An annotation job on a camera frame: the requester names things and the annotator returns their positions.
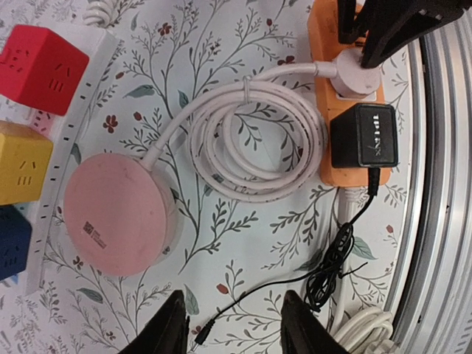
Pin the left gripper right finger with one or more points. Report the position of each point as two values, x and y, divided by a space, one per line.
301 332

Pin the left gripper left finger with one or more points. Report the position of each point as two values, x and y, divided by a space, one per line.
166 332

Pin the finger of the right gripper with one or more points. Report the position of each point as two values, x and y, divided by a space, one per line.
390 25
347 32

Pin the orange USB power strip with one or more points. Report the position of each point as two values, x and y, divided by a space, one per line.
325 46

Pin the black power adapter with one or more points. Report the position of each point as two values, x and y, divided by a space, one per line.
364 135

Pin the pink round power socket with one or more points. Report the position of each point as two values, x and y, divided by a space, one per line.
120 217

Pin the blue cube socket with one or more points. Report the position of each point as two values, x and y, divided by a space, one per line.
15 236

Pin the white multicolour power strip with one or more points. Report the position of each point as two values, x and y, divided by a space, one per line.
99 44

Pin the yellow cube socket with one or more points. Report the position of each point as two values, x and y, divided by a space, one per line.
25 156

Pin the red cube socket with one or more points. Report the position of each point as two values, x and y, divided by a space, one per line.
40 69

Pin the floral table cloth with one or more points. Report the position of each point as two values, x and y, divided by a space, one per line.
170 52

